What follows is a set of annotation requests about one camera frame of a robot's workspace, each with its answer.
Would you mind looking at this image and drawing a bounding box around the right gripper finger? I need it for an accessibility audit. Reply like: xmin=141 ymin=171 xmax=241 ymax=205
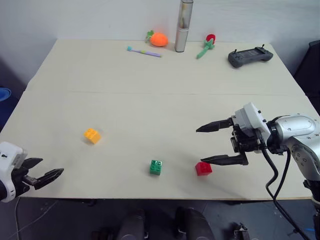
xmin=195 ymin=117 xmax=235 ymax=134
xmin=200 ymin=152 xmax=249 ymax=167

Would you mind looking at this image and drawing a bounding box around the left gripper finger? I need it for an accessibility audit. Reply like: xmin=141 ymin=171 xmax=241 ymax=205
xmin=34 ymin=167 xmax=65 ymax=191
xmin=23 ymin=157 xmax=44 ymax=175

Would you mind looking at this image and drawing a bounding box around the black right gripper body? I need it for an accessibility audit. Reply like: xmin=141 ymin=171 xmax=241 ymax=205
xmin=229 ymin=115 xmax=264 ymax=154

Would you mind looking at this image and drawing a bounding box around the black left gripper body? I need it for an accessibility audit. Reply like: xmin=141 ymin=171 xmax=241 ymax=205
xmin=10 ymin=165 xmax=40 ymax=199

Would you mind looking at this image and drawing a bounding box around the red toy brick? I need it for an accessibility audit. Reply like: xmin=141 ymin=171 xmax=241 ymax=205
xmin=195 ymin=161 xmax=213 ymax=177

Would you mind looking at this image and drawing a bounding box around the yellow toy brick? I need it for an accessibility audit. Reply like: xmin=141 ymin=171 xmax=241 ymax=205
xmin=83 ymin=127 xmax=102 ymax=146

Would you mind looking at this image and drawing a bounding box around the green toy brick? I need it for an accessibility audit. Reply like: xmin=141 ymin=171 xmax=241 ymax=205
xmin=149 ymin=159 xmax=165 ymax=177

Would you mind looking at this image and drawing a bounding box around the dark rounded shape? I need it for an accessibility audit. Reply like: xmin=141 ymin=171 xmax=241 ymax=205
xmin=174 ymin=206 xmax=214 ymax=240
xmin=116 ymin=208 xmax=149 ymax=240

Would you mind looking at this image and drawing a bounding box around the blue round container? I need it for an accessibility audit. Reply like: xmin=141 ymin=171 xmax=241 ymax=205
xmin=0 ymin=87 xmax=12 ymax=102

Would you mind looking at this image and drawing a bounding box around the grey handheld controller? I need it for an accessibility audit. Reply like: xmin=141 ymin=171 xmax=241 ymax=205
xmin=227 ymin=44 xmax=274 ymax=69

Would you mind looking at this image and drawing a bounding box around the red plush rose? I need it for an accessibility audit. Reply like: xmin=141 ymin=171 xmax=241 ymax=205
xmin=195 ymin=33 xmax=217 ymax=60

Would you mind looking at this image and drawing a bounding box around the black chair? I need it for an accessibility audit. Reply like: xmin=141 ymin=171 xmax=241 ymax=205
xmin=293 ymin=39 xmax=320 ymax=107

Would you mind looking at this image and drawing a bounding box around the purple toothbrush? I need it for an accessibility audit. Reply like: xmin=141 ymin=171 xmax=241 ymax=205
xmin=126 ymin=45 xmax=163 ymax=59

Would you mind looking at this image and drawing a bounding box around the orange plush carrot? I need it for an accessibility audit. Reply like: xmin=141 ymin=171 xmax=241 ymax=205
xmin=145 ymin=30 xmax=169 ymax=48

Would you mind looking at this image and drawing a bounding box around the tall silver cylinder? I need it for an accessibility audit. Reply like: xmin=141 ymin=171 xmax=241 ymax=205
xmin=174 ymin=0 xmax=194 ymax=54

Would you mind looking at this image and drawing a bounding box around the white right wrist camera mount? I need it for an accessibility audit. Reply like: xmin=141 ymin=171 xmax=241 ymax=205
xmin=235 ymin=102 xmax=271 ymax=144

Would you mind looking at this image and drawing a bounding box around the thin white cable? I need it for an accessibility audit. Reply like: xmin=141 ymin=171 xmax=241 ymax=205
xmin=14 ymin=196 xmax=22 ymax=240

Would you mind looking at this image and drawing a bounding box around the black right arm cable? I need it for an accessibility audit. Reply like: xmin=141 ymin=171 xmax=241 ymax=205
xmin=256 ymin=131 xmax=312 ymax=240

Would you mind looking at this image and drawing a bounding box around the black metal bracket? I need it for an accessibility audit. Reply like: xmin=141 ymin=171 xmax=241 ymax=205
xmin=231 ymin=221 xmax=251 ymax=240

